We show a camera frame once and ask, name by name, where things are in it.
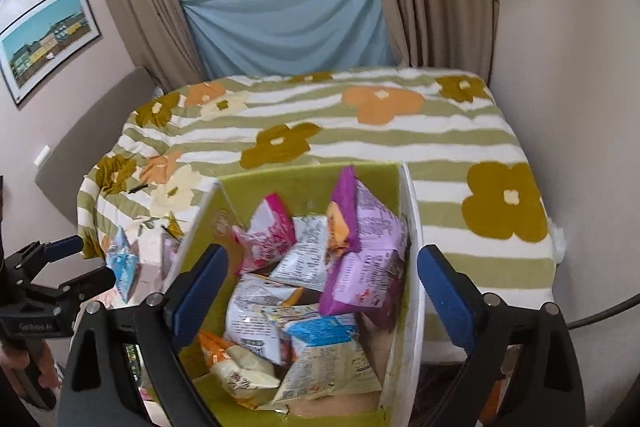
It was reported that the light blue snack packet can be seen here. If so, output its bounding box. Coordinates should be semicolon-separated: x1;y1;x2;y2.
272;314;383;413

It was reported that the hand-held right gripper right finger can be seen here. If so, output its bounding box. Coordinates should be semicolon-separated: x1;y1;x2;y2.
417;244;586;427

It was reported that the black cable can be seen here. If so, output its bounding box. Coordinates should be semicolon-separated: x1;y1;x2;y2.
567;292;640;330

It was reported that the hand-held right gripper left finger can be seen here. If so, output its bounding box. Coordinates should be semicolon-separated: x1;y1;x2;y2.
57;243;231;427

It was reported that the white blue snack packet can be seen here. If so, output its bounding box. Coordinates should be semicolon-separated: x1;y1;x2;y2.
104;227;143;305

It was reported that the small pink purple snack packet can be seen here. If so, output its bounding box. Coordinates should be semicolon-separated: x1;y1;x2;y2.
159;232;182;283

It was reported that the large lilac snack packet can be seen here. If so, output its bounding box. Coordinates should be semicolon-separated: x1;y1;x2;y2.
319;166;408;317

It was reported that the green cardboard box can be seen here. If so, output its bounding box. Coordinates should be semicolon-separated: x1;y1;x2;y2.
160;162;428;427

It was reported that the framed wall poster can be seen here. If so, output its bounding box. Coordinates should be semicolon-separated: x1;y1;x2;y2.
0;0;102;108

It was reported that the floral striped blanket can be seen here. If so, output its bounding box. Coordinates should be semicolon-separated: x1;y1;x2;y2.
76;67;563;358

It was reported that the person's left hand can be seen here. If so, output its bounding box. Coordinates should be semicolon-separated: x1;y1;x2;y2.
0;340;60;400

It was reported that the blue cloth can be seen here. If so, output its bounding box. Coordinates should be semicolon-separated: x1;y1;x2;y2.
181;0;398;80

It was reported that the cream orange snack packet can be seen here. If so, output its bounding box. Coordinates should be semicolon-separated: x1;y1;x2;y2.
199;329;282;410

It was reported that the pink striped snack packet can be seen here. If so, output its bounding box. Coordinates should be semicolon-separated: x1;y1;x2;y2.
232;193;297;275

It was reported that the white orange snack packet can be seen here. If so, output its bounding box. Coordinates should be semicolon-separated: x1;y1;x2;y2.
224;274;321;365

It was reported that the grey white snack packet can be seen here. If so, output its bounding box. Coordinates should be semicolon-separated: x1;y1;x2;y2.
269;214;333;293

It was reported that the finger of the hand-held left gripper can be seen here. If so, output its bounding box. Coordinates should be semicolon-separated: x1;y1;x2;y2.
30;267;117;308
10;234;85;278

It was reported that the yellow black snack packet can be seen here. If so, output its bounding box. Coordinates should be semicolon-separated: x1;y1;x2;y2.
162;212;186;240

